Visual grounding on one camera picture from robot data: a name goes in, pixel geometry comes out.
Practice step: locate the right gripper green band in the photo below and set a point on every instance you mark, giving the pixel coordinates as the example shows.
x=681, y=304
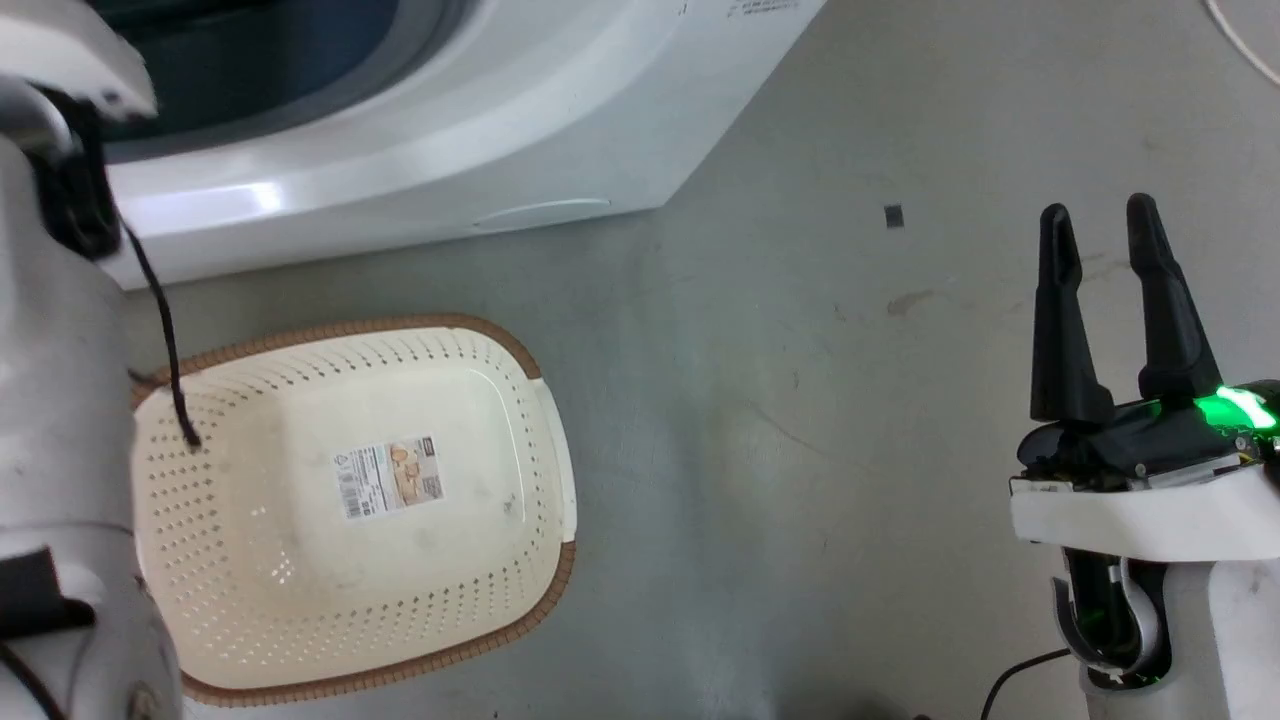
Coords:
x=1140, y=470

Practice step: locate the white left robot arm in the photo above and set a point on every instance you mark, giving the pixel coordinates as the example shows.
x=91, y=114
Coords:
x=60, y=400

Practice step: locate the small black floor marker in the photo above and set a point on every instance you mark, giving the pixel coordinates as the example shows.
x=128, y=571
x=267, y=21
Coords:
x=894, y=216

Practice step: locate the cream perforated laundry basket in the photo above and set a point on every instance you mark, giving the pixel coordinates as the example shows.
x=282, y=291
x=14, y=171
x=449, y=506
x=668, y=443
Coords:
x=330, y=590

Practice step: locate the white washing machine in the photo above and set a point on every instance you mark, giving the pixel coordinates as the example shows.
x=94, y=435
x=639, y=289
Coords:
x=420, y=130

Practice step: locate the product label sticker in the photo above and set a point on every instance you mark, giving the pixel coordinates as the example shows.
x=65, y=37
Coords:
x=390, y=478

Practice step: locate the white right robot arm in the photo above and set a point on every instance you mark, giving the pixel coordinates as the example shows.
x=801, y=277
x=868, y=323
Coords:
x=1170, y=640

